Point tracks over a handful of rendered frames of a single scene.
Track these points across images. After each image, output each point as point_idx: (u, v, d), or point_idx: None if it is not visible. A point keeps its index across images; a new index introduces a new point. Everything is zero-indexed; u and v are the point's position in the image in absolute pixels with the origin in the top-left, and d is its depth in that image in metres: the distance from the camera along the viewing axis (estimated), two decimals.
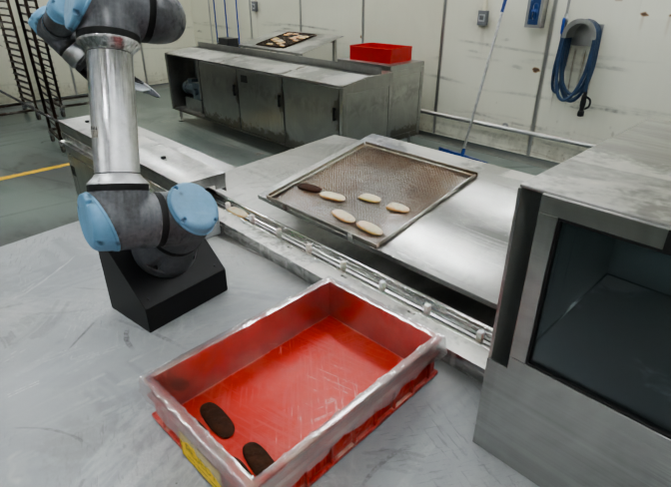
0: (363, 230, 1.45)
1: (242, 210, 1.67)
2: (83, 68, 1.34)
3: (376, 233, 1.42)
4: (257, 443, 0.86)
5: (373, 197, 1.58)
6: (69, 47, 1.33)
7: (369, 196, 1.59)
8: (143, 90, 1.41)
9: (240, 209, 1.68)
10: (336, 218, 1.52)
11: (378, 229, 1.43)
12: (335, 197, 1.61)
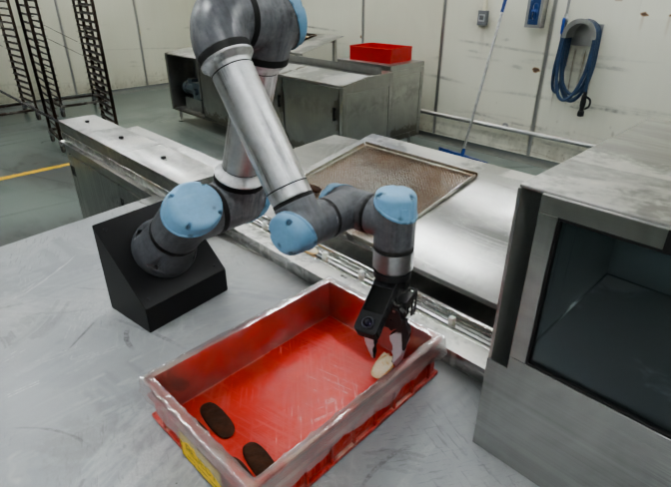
0: None
1: None
2: None
3: None
4: (257, 443, 0.86)
5: None
6: None
7: None
8: None
9: None
10: None
11: None
12: None
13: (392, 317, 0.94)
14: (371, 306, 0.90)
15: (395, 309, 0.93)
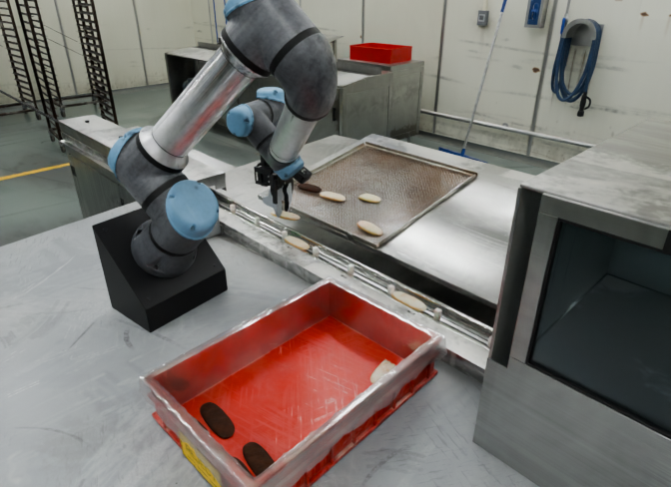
0: (363, 230, 1.45)
1: (414, 297, 1.20)
2: None
3: (376, 233, 1.42)
4: (257, 443, 0.86)
5: (373, 197, 1.58)
6: None
7: (369, 196, 1.59)
8: (265, 203, 1.46)
9: (410, 295, 1.21)
10: (280, 217, 1.47)
11: (378, 229, 1.43)
12: (335, 197, 1.61)
13: None
14: None
15: None
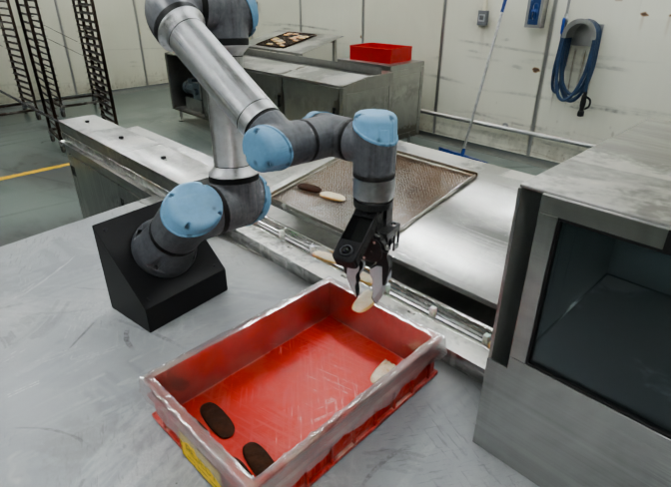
0: None
1: None
2: None
3: None
4: (257, 443, 0.86)
5: (361, 302, 0.97)
6: None
7: (365, 298, 0.98)
8: (360, 268, 1.01)
9: None
10: (322, 258, 1.38)
11: None
12: (335, 197, 1.61)
13: (373, 249, 0.91)
14: (350, 236, 0.87)
15: (375, 241, 0.90)
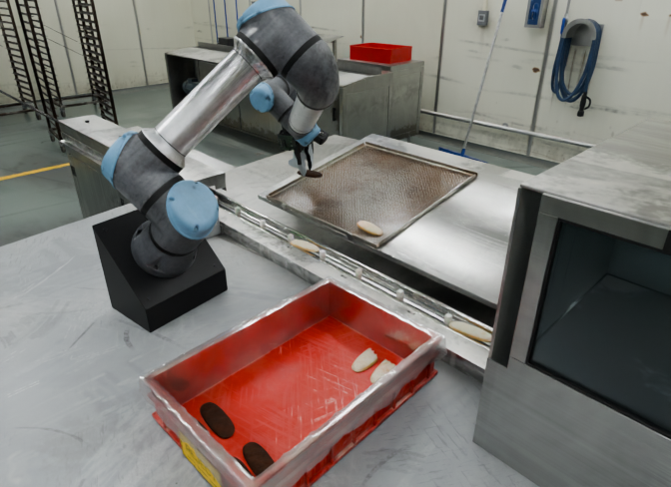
0: (363, 230, 1.45)
1: None
2: None
3: (376, 233, 1.42)
4: (257, 443, 0.86)
5: (361, 361, 1.04)
6: None
7: (365, 357, 1.05)
8: (290, 165, 1.66)
9: None
10: (464, 334, 1.09)
11: (378, 229, 1.43)
12: (308, 246, 1.44)
13: None
14: None
15: None
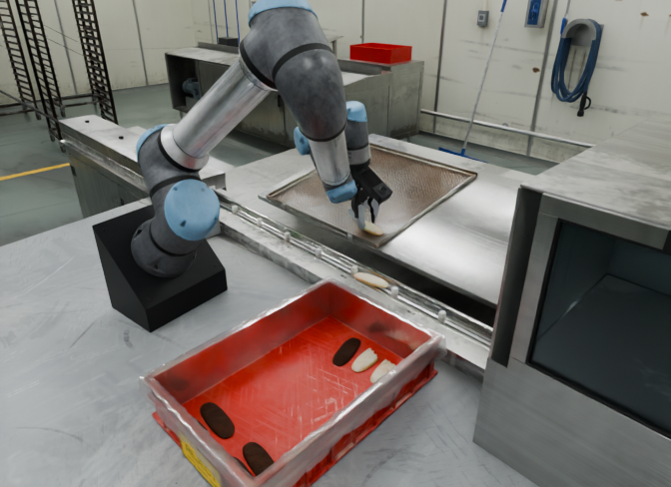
0: (363, 230, 1.45)
1: None
2: None
3: (377, 233, 1.42)
4: (257, 443, 0.86)
5: (361, 361, 1.04)
6: None
7: (365, 357, 1.05)
8: (348, 215, 1.45)
9: None
10: None
11: (378, 229, 1.43)
12: (375, 281, 1.27)
13: None
14: (373, 183, 1.33)
15: None
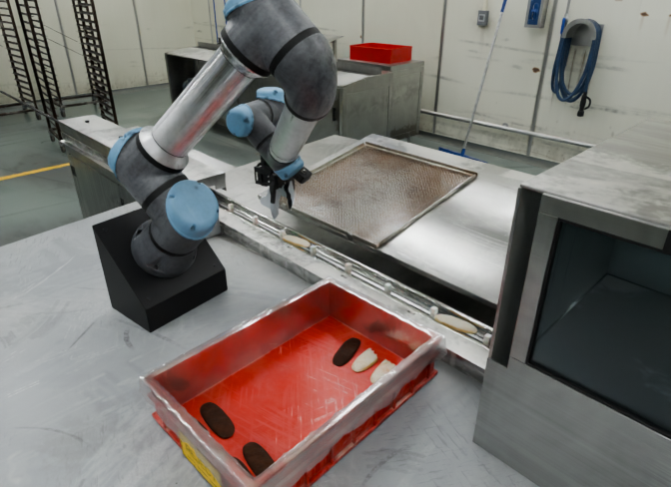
0: (291, 243, 1.47)
1: None
2: None
3: (305, 244, 1.45)
4: (257, 443, 0.86)
5: (361, 361, 1.04)
6: None
7: (365, 357, 1.05)
8: (262, 204, 1.45)
9: None
10: None
11: (306, 241, 1.47)
12: (462, 326, 1.10)
13: None
14: None
15: None
